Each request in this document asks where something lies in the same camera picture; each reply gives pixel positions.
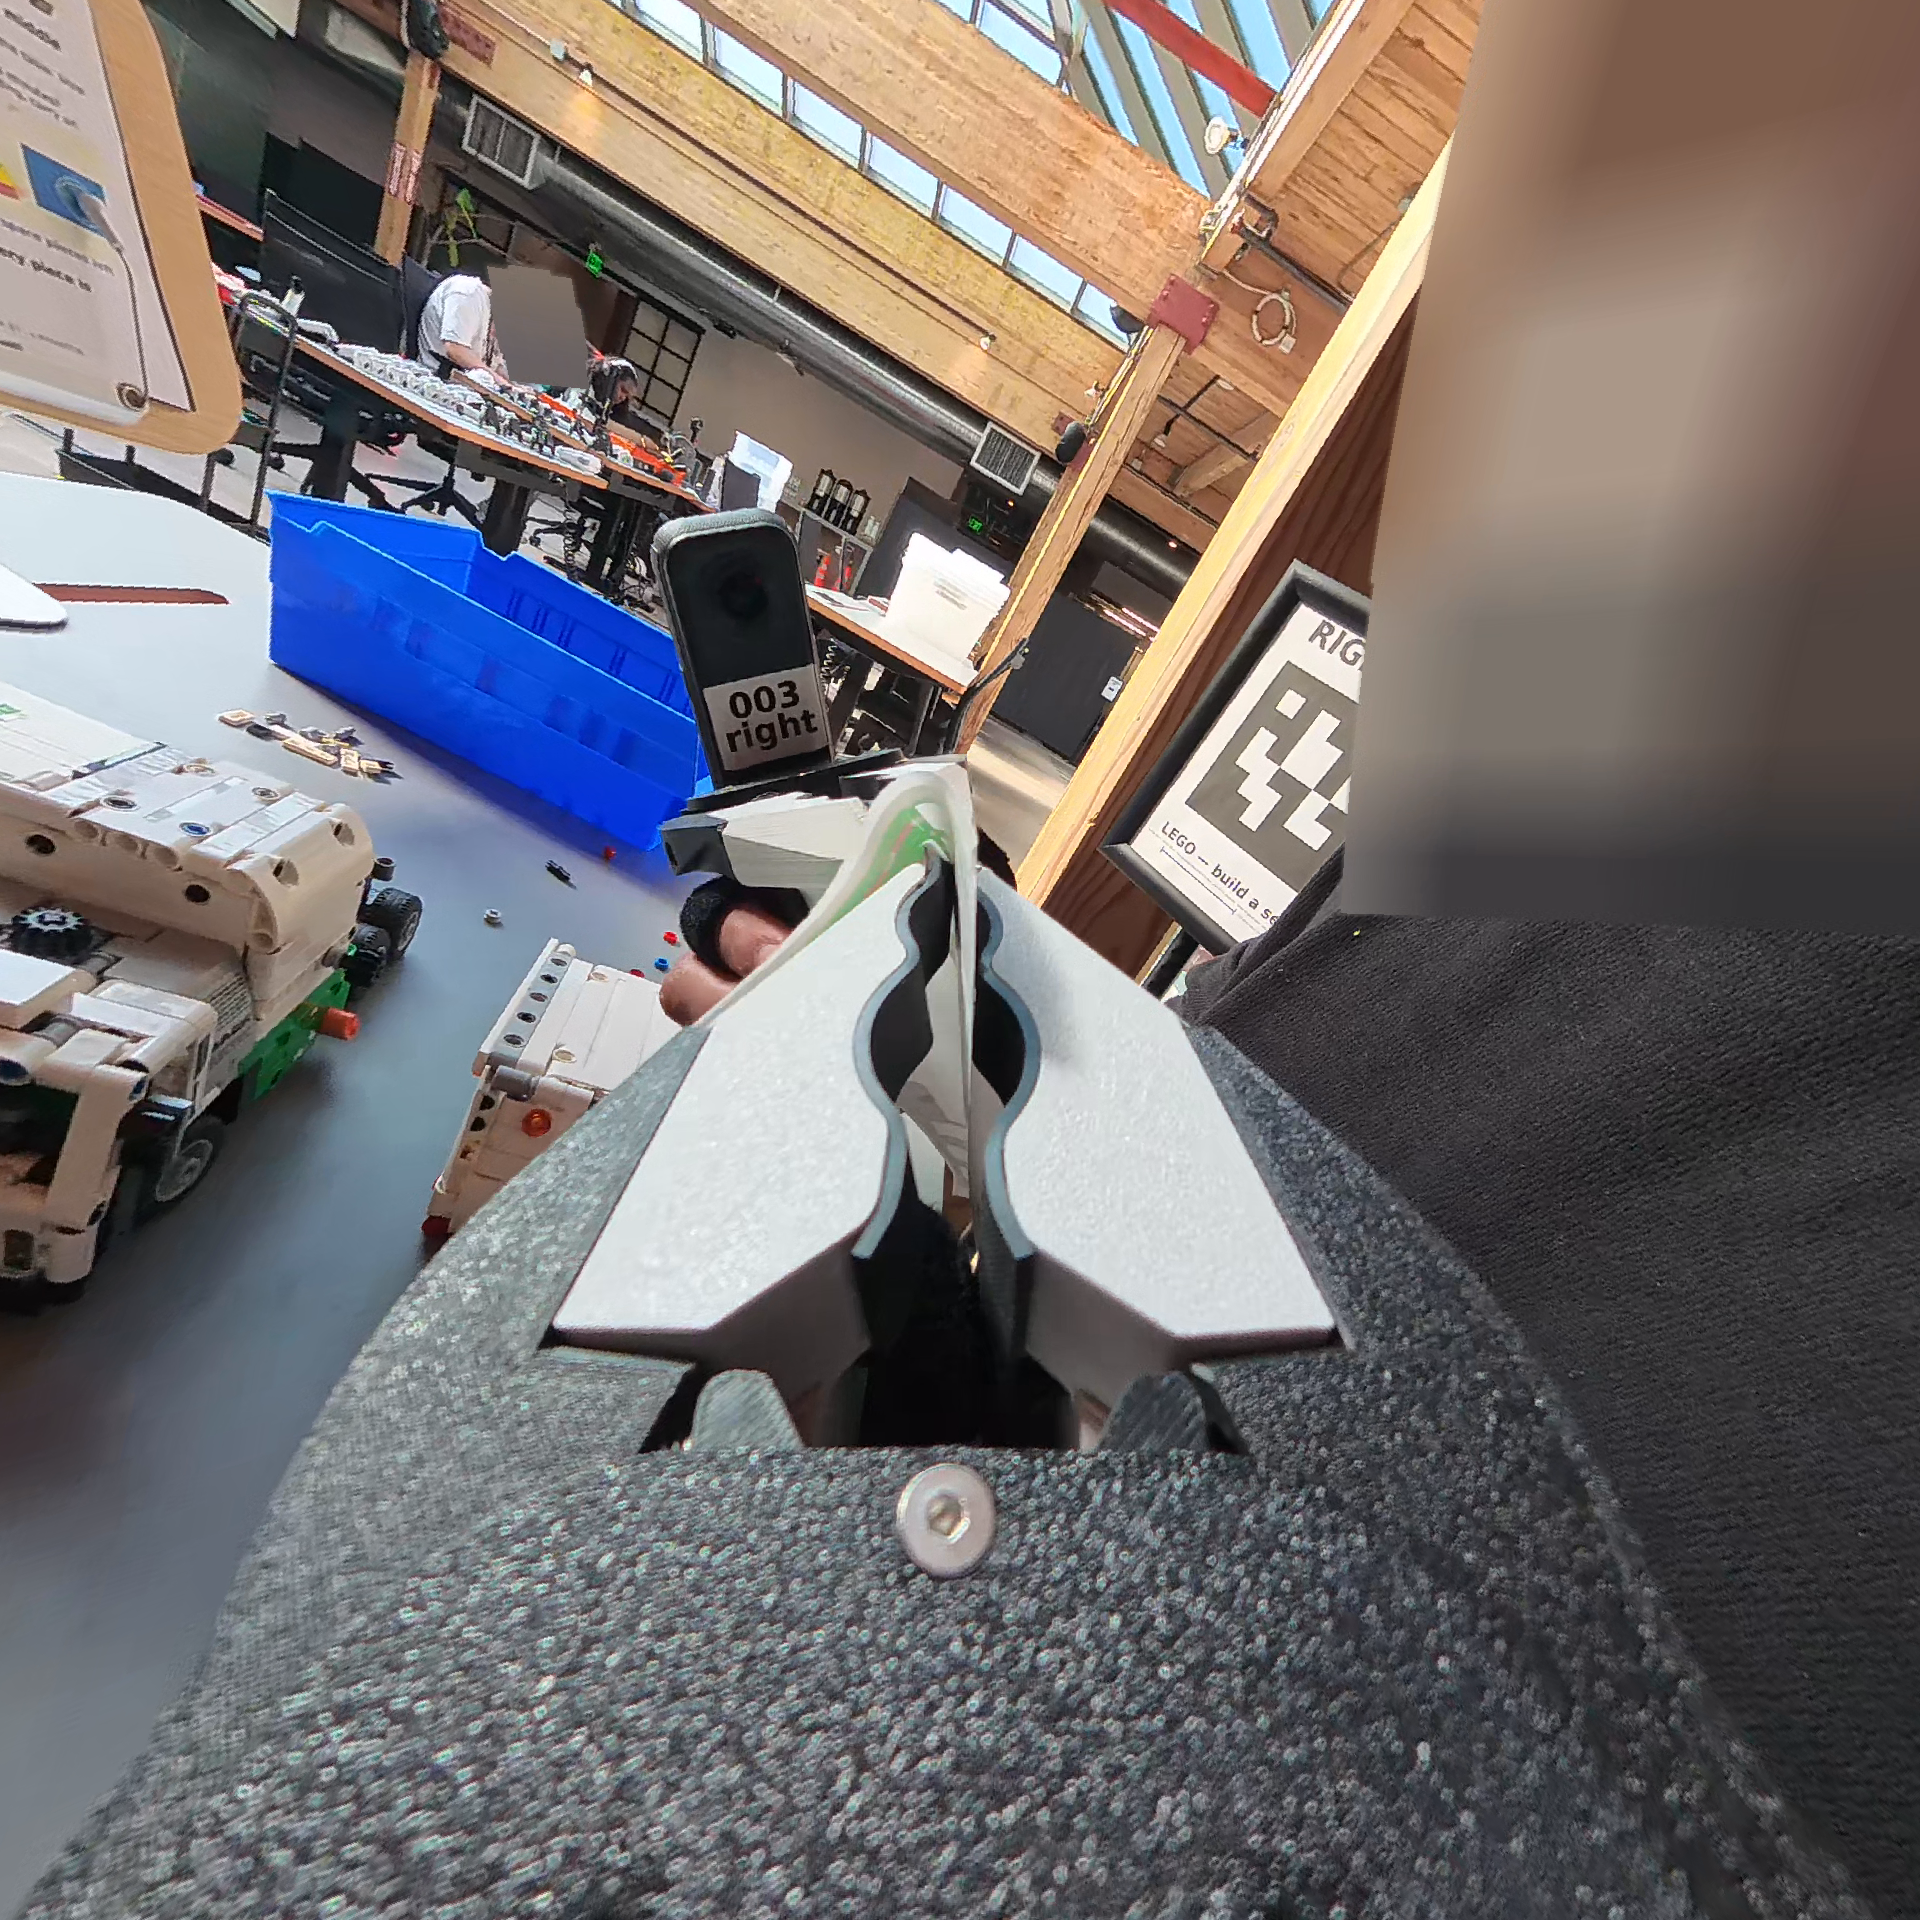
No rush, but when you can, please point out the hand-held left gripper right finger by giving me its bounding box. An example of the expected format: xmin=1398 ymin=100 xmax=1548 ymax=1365
xmin=972 ymin=882 xmax=1344 ymax=1432

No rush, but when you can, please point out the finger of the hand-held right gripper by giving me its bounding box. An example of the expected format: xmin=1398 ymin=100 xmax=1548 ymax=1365
xmin=712 ymin=785 xmax=904 ymax=905

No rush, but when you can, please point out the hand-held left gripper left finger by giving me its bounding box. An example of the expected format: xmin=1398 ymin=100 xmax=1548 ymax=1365
xmin=546 ymin=857 xmax=962 ymax=1441

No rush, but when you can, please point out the white lego instruction booklet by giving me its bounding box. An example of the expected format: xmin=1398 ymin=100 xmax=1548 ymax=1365
xmin=776 ymin=756 xmax=995 ymax=1208

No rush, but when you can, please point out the small white lego assembly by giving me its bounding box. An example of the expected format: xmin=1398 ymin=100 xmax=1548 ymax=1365
xmin=422 ymin=938 xmax=695 ymax=1241

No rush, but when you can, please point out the cluster of tan lego pieces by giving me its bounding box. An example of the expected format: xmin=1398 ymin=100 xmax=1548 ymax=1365
xmin=215 ymin=703 xmax=400 ymax=783

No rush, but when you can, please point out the white lego truck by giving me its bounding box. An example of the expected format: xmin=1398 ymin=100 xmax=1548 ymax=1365
xmin=0 ymin=730 xmax=426 ymax=1309

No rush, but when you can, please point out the person's right hand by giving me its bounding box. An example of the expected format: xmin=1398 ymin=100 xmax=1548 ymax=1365
xmin=655 ymin=911 xmax=797 ymax=1033

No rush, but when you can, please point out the white storage box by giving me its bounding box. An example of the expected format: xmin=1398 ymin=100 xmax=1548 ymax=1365
xmin=891 ymin=532 xmax=1010 ymax=681

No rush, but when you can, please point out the blue plastic bin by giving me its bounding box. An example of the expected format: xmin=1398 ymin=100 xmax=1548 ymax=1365
xmin=266 ymin=490 xmax=711 ymax=854

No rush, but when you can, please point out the cluttered background work table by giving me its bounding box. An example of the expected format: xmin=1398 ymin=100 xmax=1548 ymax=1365
xmin=282 ymin=333 xmax=715 ymax=606

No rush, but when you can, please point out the black framed marker sign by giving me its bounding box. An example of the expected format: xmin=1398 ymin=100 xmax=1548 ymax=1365
xmin=1101 ymin=561 xmax=1373 ymax=954

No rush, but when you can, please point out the person's black sweater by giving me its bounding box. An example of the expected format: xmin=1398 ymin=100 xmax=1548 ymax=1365
xmin=1181 ymin=862 xmax=1920 ymax=1920

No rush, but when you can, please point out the wooden board with instruction sheet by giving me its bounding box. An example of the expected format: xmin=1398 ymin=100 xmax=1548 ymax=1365
xmin=0 ymin=0 xmax=243 ymax=455

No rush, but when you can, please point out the black cable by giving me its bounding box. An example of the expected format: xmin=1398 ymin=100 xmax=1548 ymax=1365
xmin=955 ymin=640 xmax=1034 ymax=761

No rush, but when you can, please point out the thin wooden post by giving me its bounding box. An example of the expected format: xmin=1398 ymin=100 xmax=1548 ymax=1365
xmin=972 ymin=317 xmax=1190 ymax=754

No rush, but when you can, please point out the thick wooden post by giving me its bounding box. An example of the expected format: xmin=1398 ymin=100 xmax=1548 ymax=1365
xmin=1018 ymin=134 xmax=1454 ymax=905

